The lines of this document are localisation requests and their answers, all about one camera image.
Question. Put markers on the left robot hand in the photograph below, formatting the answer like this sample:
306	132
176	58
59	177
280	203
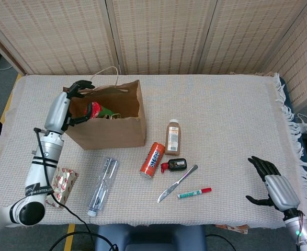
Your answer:
56	112

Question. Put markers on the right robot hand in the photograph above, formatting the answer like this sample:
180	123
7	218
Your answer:
281	192

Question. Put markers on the green chips canister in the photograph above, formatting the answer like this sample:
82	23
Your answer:
97	111

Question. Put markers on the foil snack packet red print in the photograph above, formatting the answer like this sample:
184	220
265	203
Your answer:
64	180

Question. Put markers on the clear plastic water bottle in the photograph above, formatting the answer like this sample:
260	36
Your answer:
101	193

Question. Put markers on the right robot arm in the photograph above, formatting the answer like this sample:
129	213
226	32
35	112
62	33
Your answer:
305	235

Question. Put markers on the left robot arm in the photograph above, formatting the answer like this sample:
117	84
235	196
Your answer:
38	170

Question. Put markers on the brown paper bag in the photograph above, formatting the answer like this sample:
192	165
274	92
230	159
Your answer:
111	136

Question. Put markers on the orange printed carton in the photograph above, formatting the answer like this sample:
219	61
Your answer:
234	228

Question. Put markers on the woven bamboo screen panel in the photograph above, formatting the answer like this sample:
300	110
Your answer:
163	34
51	34
247	34
299	65

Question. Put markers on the green marker red cap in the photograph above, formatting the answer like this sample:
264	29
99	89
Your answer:
192	194

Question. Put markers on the white woven tablecloth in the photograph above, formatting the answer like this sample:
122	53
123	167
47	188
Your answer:
221	117

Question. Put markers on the black bottle red cap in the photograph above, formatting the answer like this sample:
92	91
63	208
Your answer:
178	164

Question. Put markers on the metal table knife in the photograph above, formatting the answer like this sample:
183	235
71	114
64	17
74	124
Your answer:
174	187

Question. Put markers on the orange Arctic Ocean can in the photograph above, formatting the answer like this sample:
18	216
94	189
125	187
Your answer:
153	159

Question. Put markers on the brown juice bottle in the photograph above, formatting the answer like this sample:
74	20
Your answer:
172	138

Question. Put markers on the blue padded chair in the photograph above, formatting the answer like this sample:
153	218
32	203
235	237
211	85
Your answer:
148	235

